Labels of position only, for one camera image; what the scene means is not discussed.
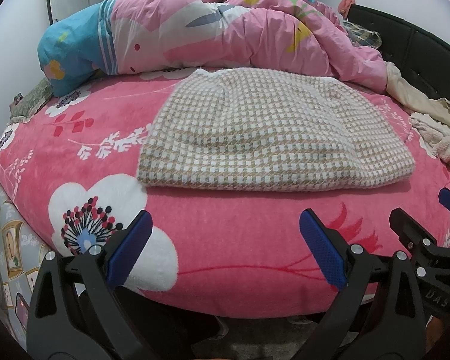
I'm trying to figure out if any pink printed quilt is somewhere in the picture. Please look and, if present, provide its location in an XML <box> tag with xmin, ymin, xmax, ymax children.
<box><xmin>37</xmin><ymin>0</ymin><xmax>389</xmax><ymax>98</ymax></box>

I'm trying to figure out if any cream garment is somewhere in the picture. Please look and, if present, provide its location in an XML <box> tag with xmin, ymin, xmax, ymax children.
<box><xmin>384</xmin><ymin>62</ymin><xmax>450</xmax><ymax>134</ymax></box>

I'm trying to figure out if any plaid cloth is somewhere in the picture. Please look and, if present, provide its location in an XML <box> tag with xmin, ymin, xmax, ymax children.
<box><xmin>341</xmin><ymin>20</ymin><xmax>382</xmax><ymax>49</ymax></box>

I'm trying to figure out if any beige white checkered sweater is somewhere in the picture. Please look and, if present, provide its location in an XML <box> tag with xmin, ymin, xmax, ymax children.
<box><xmin>137</xmin><ymin>67</ymin><xmax>416</xmax><ymax>192</ymax></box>

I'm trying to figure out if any black padded headboard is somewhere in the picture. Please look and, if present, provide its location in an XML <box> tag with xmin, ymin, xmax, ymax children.
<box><xmin>347</xmin><ymin>4</ymin><xmax>450</xmax><ymax>102</ymax></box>

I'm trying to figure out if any pink floral bed sheet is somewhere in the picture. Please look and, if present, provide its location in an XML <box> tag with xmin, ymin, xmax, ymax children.
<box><xmin>0</xmin><ymin>67</ymin><xmax>450</xmax><ymax>319</ymax></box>

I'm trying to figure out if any white fluffy garment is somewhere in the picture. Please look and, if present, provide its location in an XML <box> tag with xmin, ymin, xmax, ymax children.
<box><xmin>409</xmin><ymin>112</ymin><xmax>450</xmax><ymax>188</ymax></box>

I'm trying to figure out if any green patterned cushion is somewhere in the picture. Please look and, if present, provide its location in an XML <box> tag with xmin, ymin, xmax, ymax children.
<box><xmin>9</xmin><ymin>79</ymin><xmax>55</xmax><ymax>124</ymax></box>

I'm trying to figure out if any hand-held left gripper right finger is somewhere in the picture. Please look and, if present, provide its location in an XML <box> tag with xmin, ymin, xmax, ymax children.
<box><xmin>299</xmin><ymin>209</ymin><xmax>426</xmax><ymax>360</ymax></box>

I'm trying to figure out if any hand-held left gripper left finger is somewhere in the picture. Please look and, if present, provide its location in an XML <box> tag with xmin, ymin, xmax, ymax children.
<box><xmin>26</xmin><ymin>211</ymin><xmax>153</xmax><ymax>360</ymax></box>

